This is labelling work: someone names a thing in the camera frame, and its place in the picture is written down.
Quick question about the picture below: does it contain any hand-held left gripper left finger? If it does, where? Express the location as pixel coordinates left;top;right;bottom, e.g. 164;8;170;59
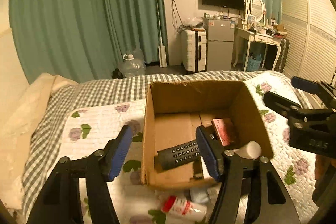
26;125;133;224

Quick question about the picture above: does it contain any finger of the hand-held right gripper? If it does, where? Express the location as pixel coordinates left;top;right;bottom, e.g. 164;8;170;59
263;91;336;123
291;76;336;99

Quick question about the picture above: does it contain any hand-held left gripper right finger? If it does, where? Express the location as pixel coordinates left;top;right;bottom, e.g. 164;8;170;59
196;126;301;224

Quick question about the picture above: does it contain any black remote control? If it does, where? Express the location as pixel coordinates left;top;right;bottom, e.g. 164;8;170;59
157;141;201;170

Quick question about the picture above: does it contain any brown cardboard box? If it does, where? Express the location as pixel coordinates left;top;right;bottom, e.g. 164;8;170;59
141;80;274;190

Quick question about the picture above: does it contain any pink flat box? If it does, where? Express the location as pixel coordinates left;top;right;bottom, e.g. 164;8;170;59
211;118;239;147

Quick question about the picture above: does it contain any floral white quilt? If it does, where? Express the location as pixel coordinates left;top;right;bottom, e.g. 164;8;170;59
62;74;326;224

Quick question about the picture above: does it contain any dark suitcase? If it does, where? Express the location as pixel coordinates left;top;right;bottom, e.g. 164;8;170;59
265;38;290;73

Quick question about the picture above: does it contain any light blue packet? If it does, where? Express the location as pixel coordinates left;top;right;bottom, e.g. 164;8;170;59
189;186;210;205

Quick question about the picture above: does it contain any white plastic bottle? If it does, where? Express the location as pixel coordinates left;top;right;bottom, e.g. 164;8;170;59
232;141;261;160

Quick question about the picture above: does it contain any white louvered wardrobe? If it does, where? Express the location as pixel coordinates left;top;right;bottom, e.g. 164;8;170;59
280;0;336;83

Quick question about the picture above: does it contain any red-capped white bottle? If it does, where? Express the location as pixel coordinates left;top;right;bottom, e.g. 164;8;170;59
161;196;208;222

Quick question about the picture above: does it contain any white dressing table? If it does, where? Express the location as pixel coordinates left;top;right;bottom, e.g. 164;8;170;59
232;26;284;73

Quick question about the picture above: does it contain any silver small fridge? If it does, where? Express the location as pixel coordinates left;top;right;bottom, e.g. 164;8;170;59
203;17;235;71

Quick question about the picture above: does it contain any large clear water jug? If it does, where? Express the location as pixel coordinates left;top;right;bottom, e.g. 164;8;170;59
117;49;146;78

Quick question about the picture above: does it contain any oval white-framed mirror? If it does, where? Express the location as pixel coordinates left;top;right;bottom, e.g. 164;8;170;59
247;0;264;23

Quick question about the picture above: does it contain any white hard-shell suitcase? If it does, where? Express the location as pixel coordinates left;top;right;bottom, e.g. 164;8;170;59
181;29;208;73

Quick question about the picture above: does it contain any white flat mop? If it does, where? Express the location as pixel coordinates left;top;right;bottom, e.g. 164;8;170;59
156;0;167;67

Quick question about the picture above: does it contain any cream blanket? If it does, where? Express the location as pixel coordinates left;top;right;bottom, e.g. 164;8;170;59
0;73;79;211

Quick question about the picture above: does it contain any clear plastic bag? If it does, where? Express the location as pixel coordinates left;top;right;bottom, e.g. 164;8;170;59
184;17;204;28

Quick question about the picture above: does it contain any wide green curtain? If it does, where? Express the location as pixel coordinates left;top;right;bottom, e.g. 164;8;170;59
9;0;168;84

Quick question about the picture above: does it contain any black wall cable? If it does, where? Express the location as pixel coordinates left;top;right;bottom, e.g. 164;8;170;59
171;0;185;33

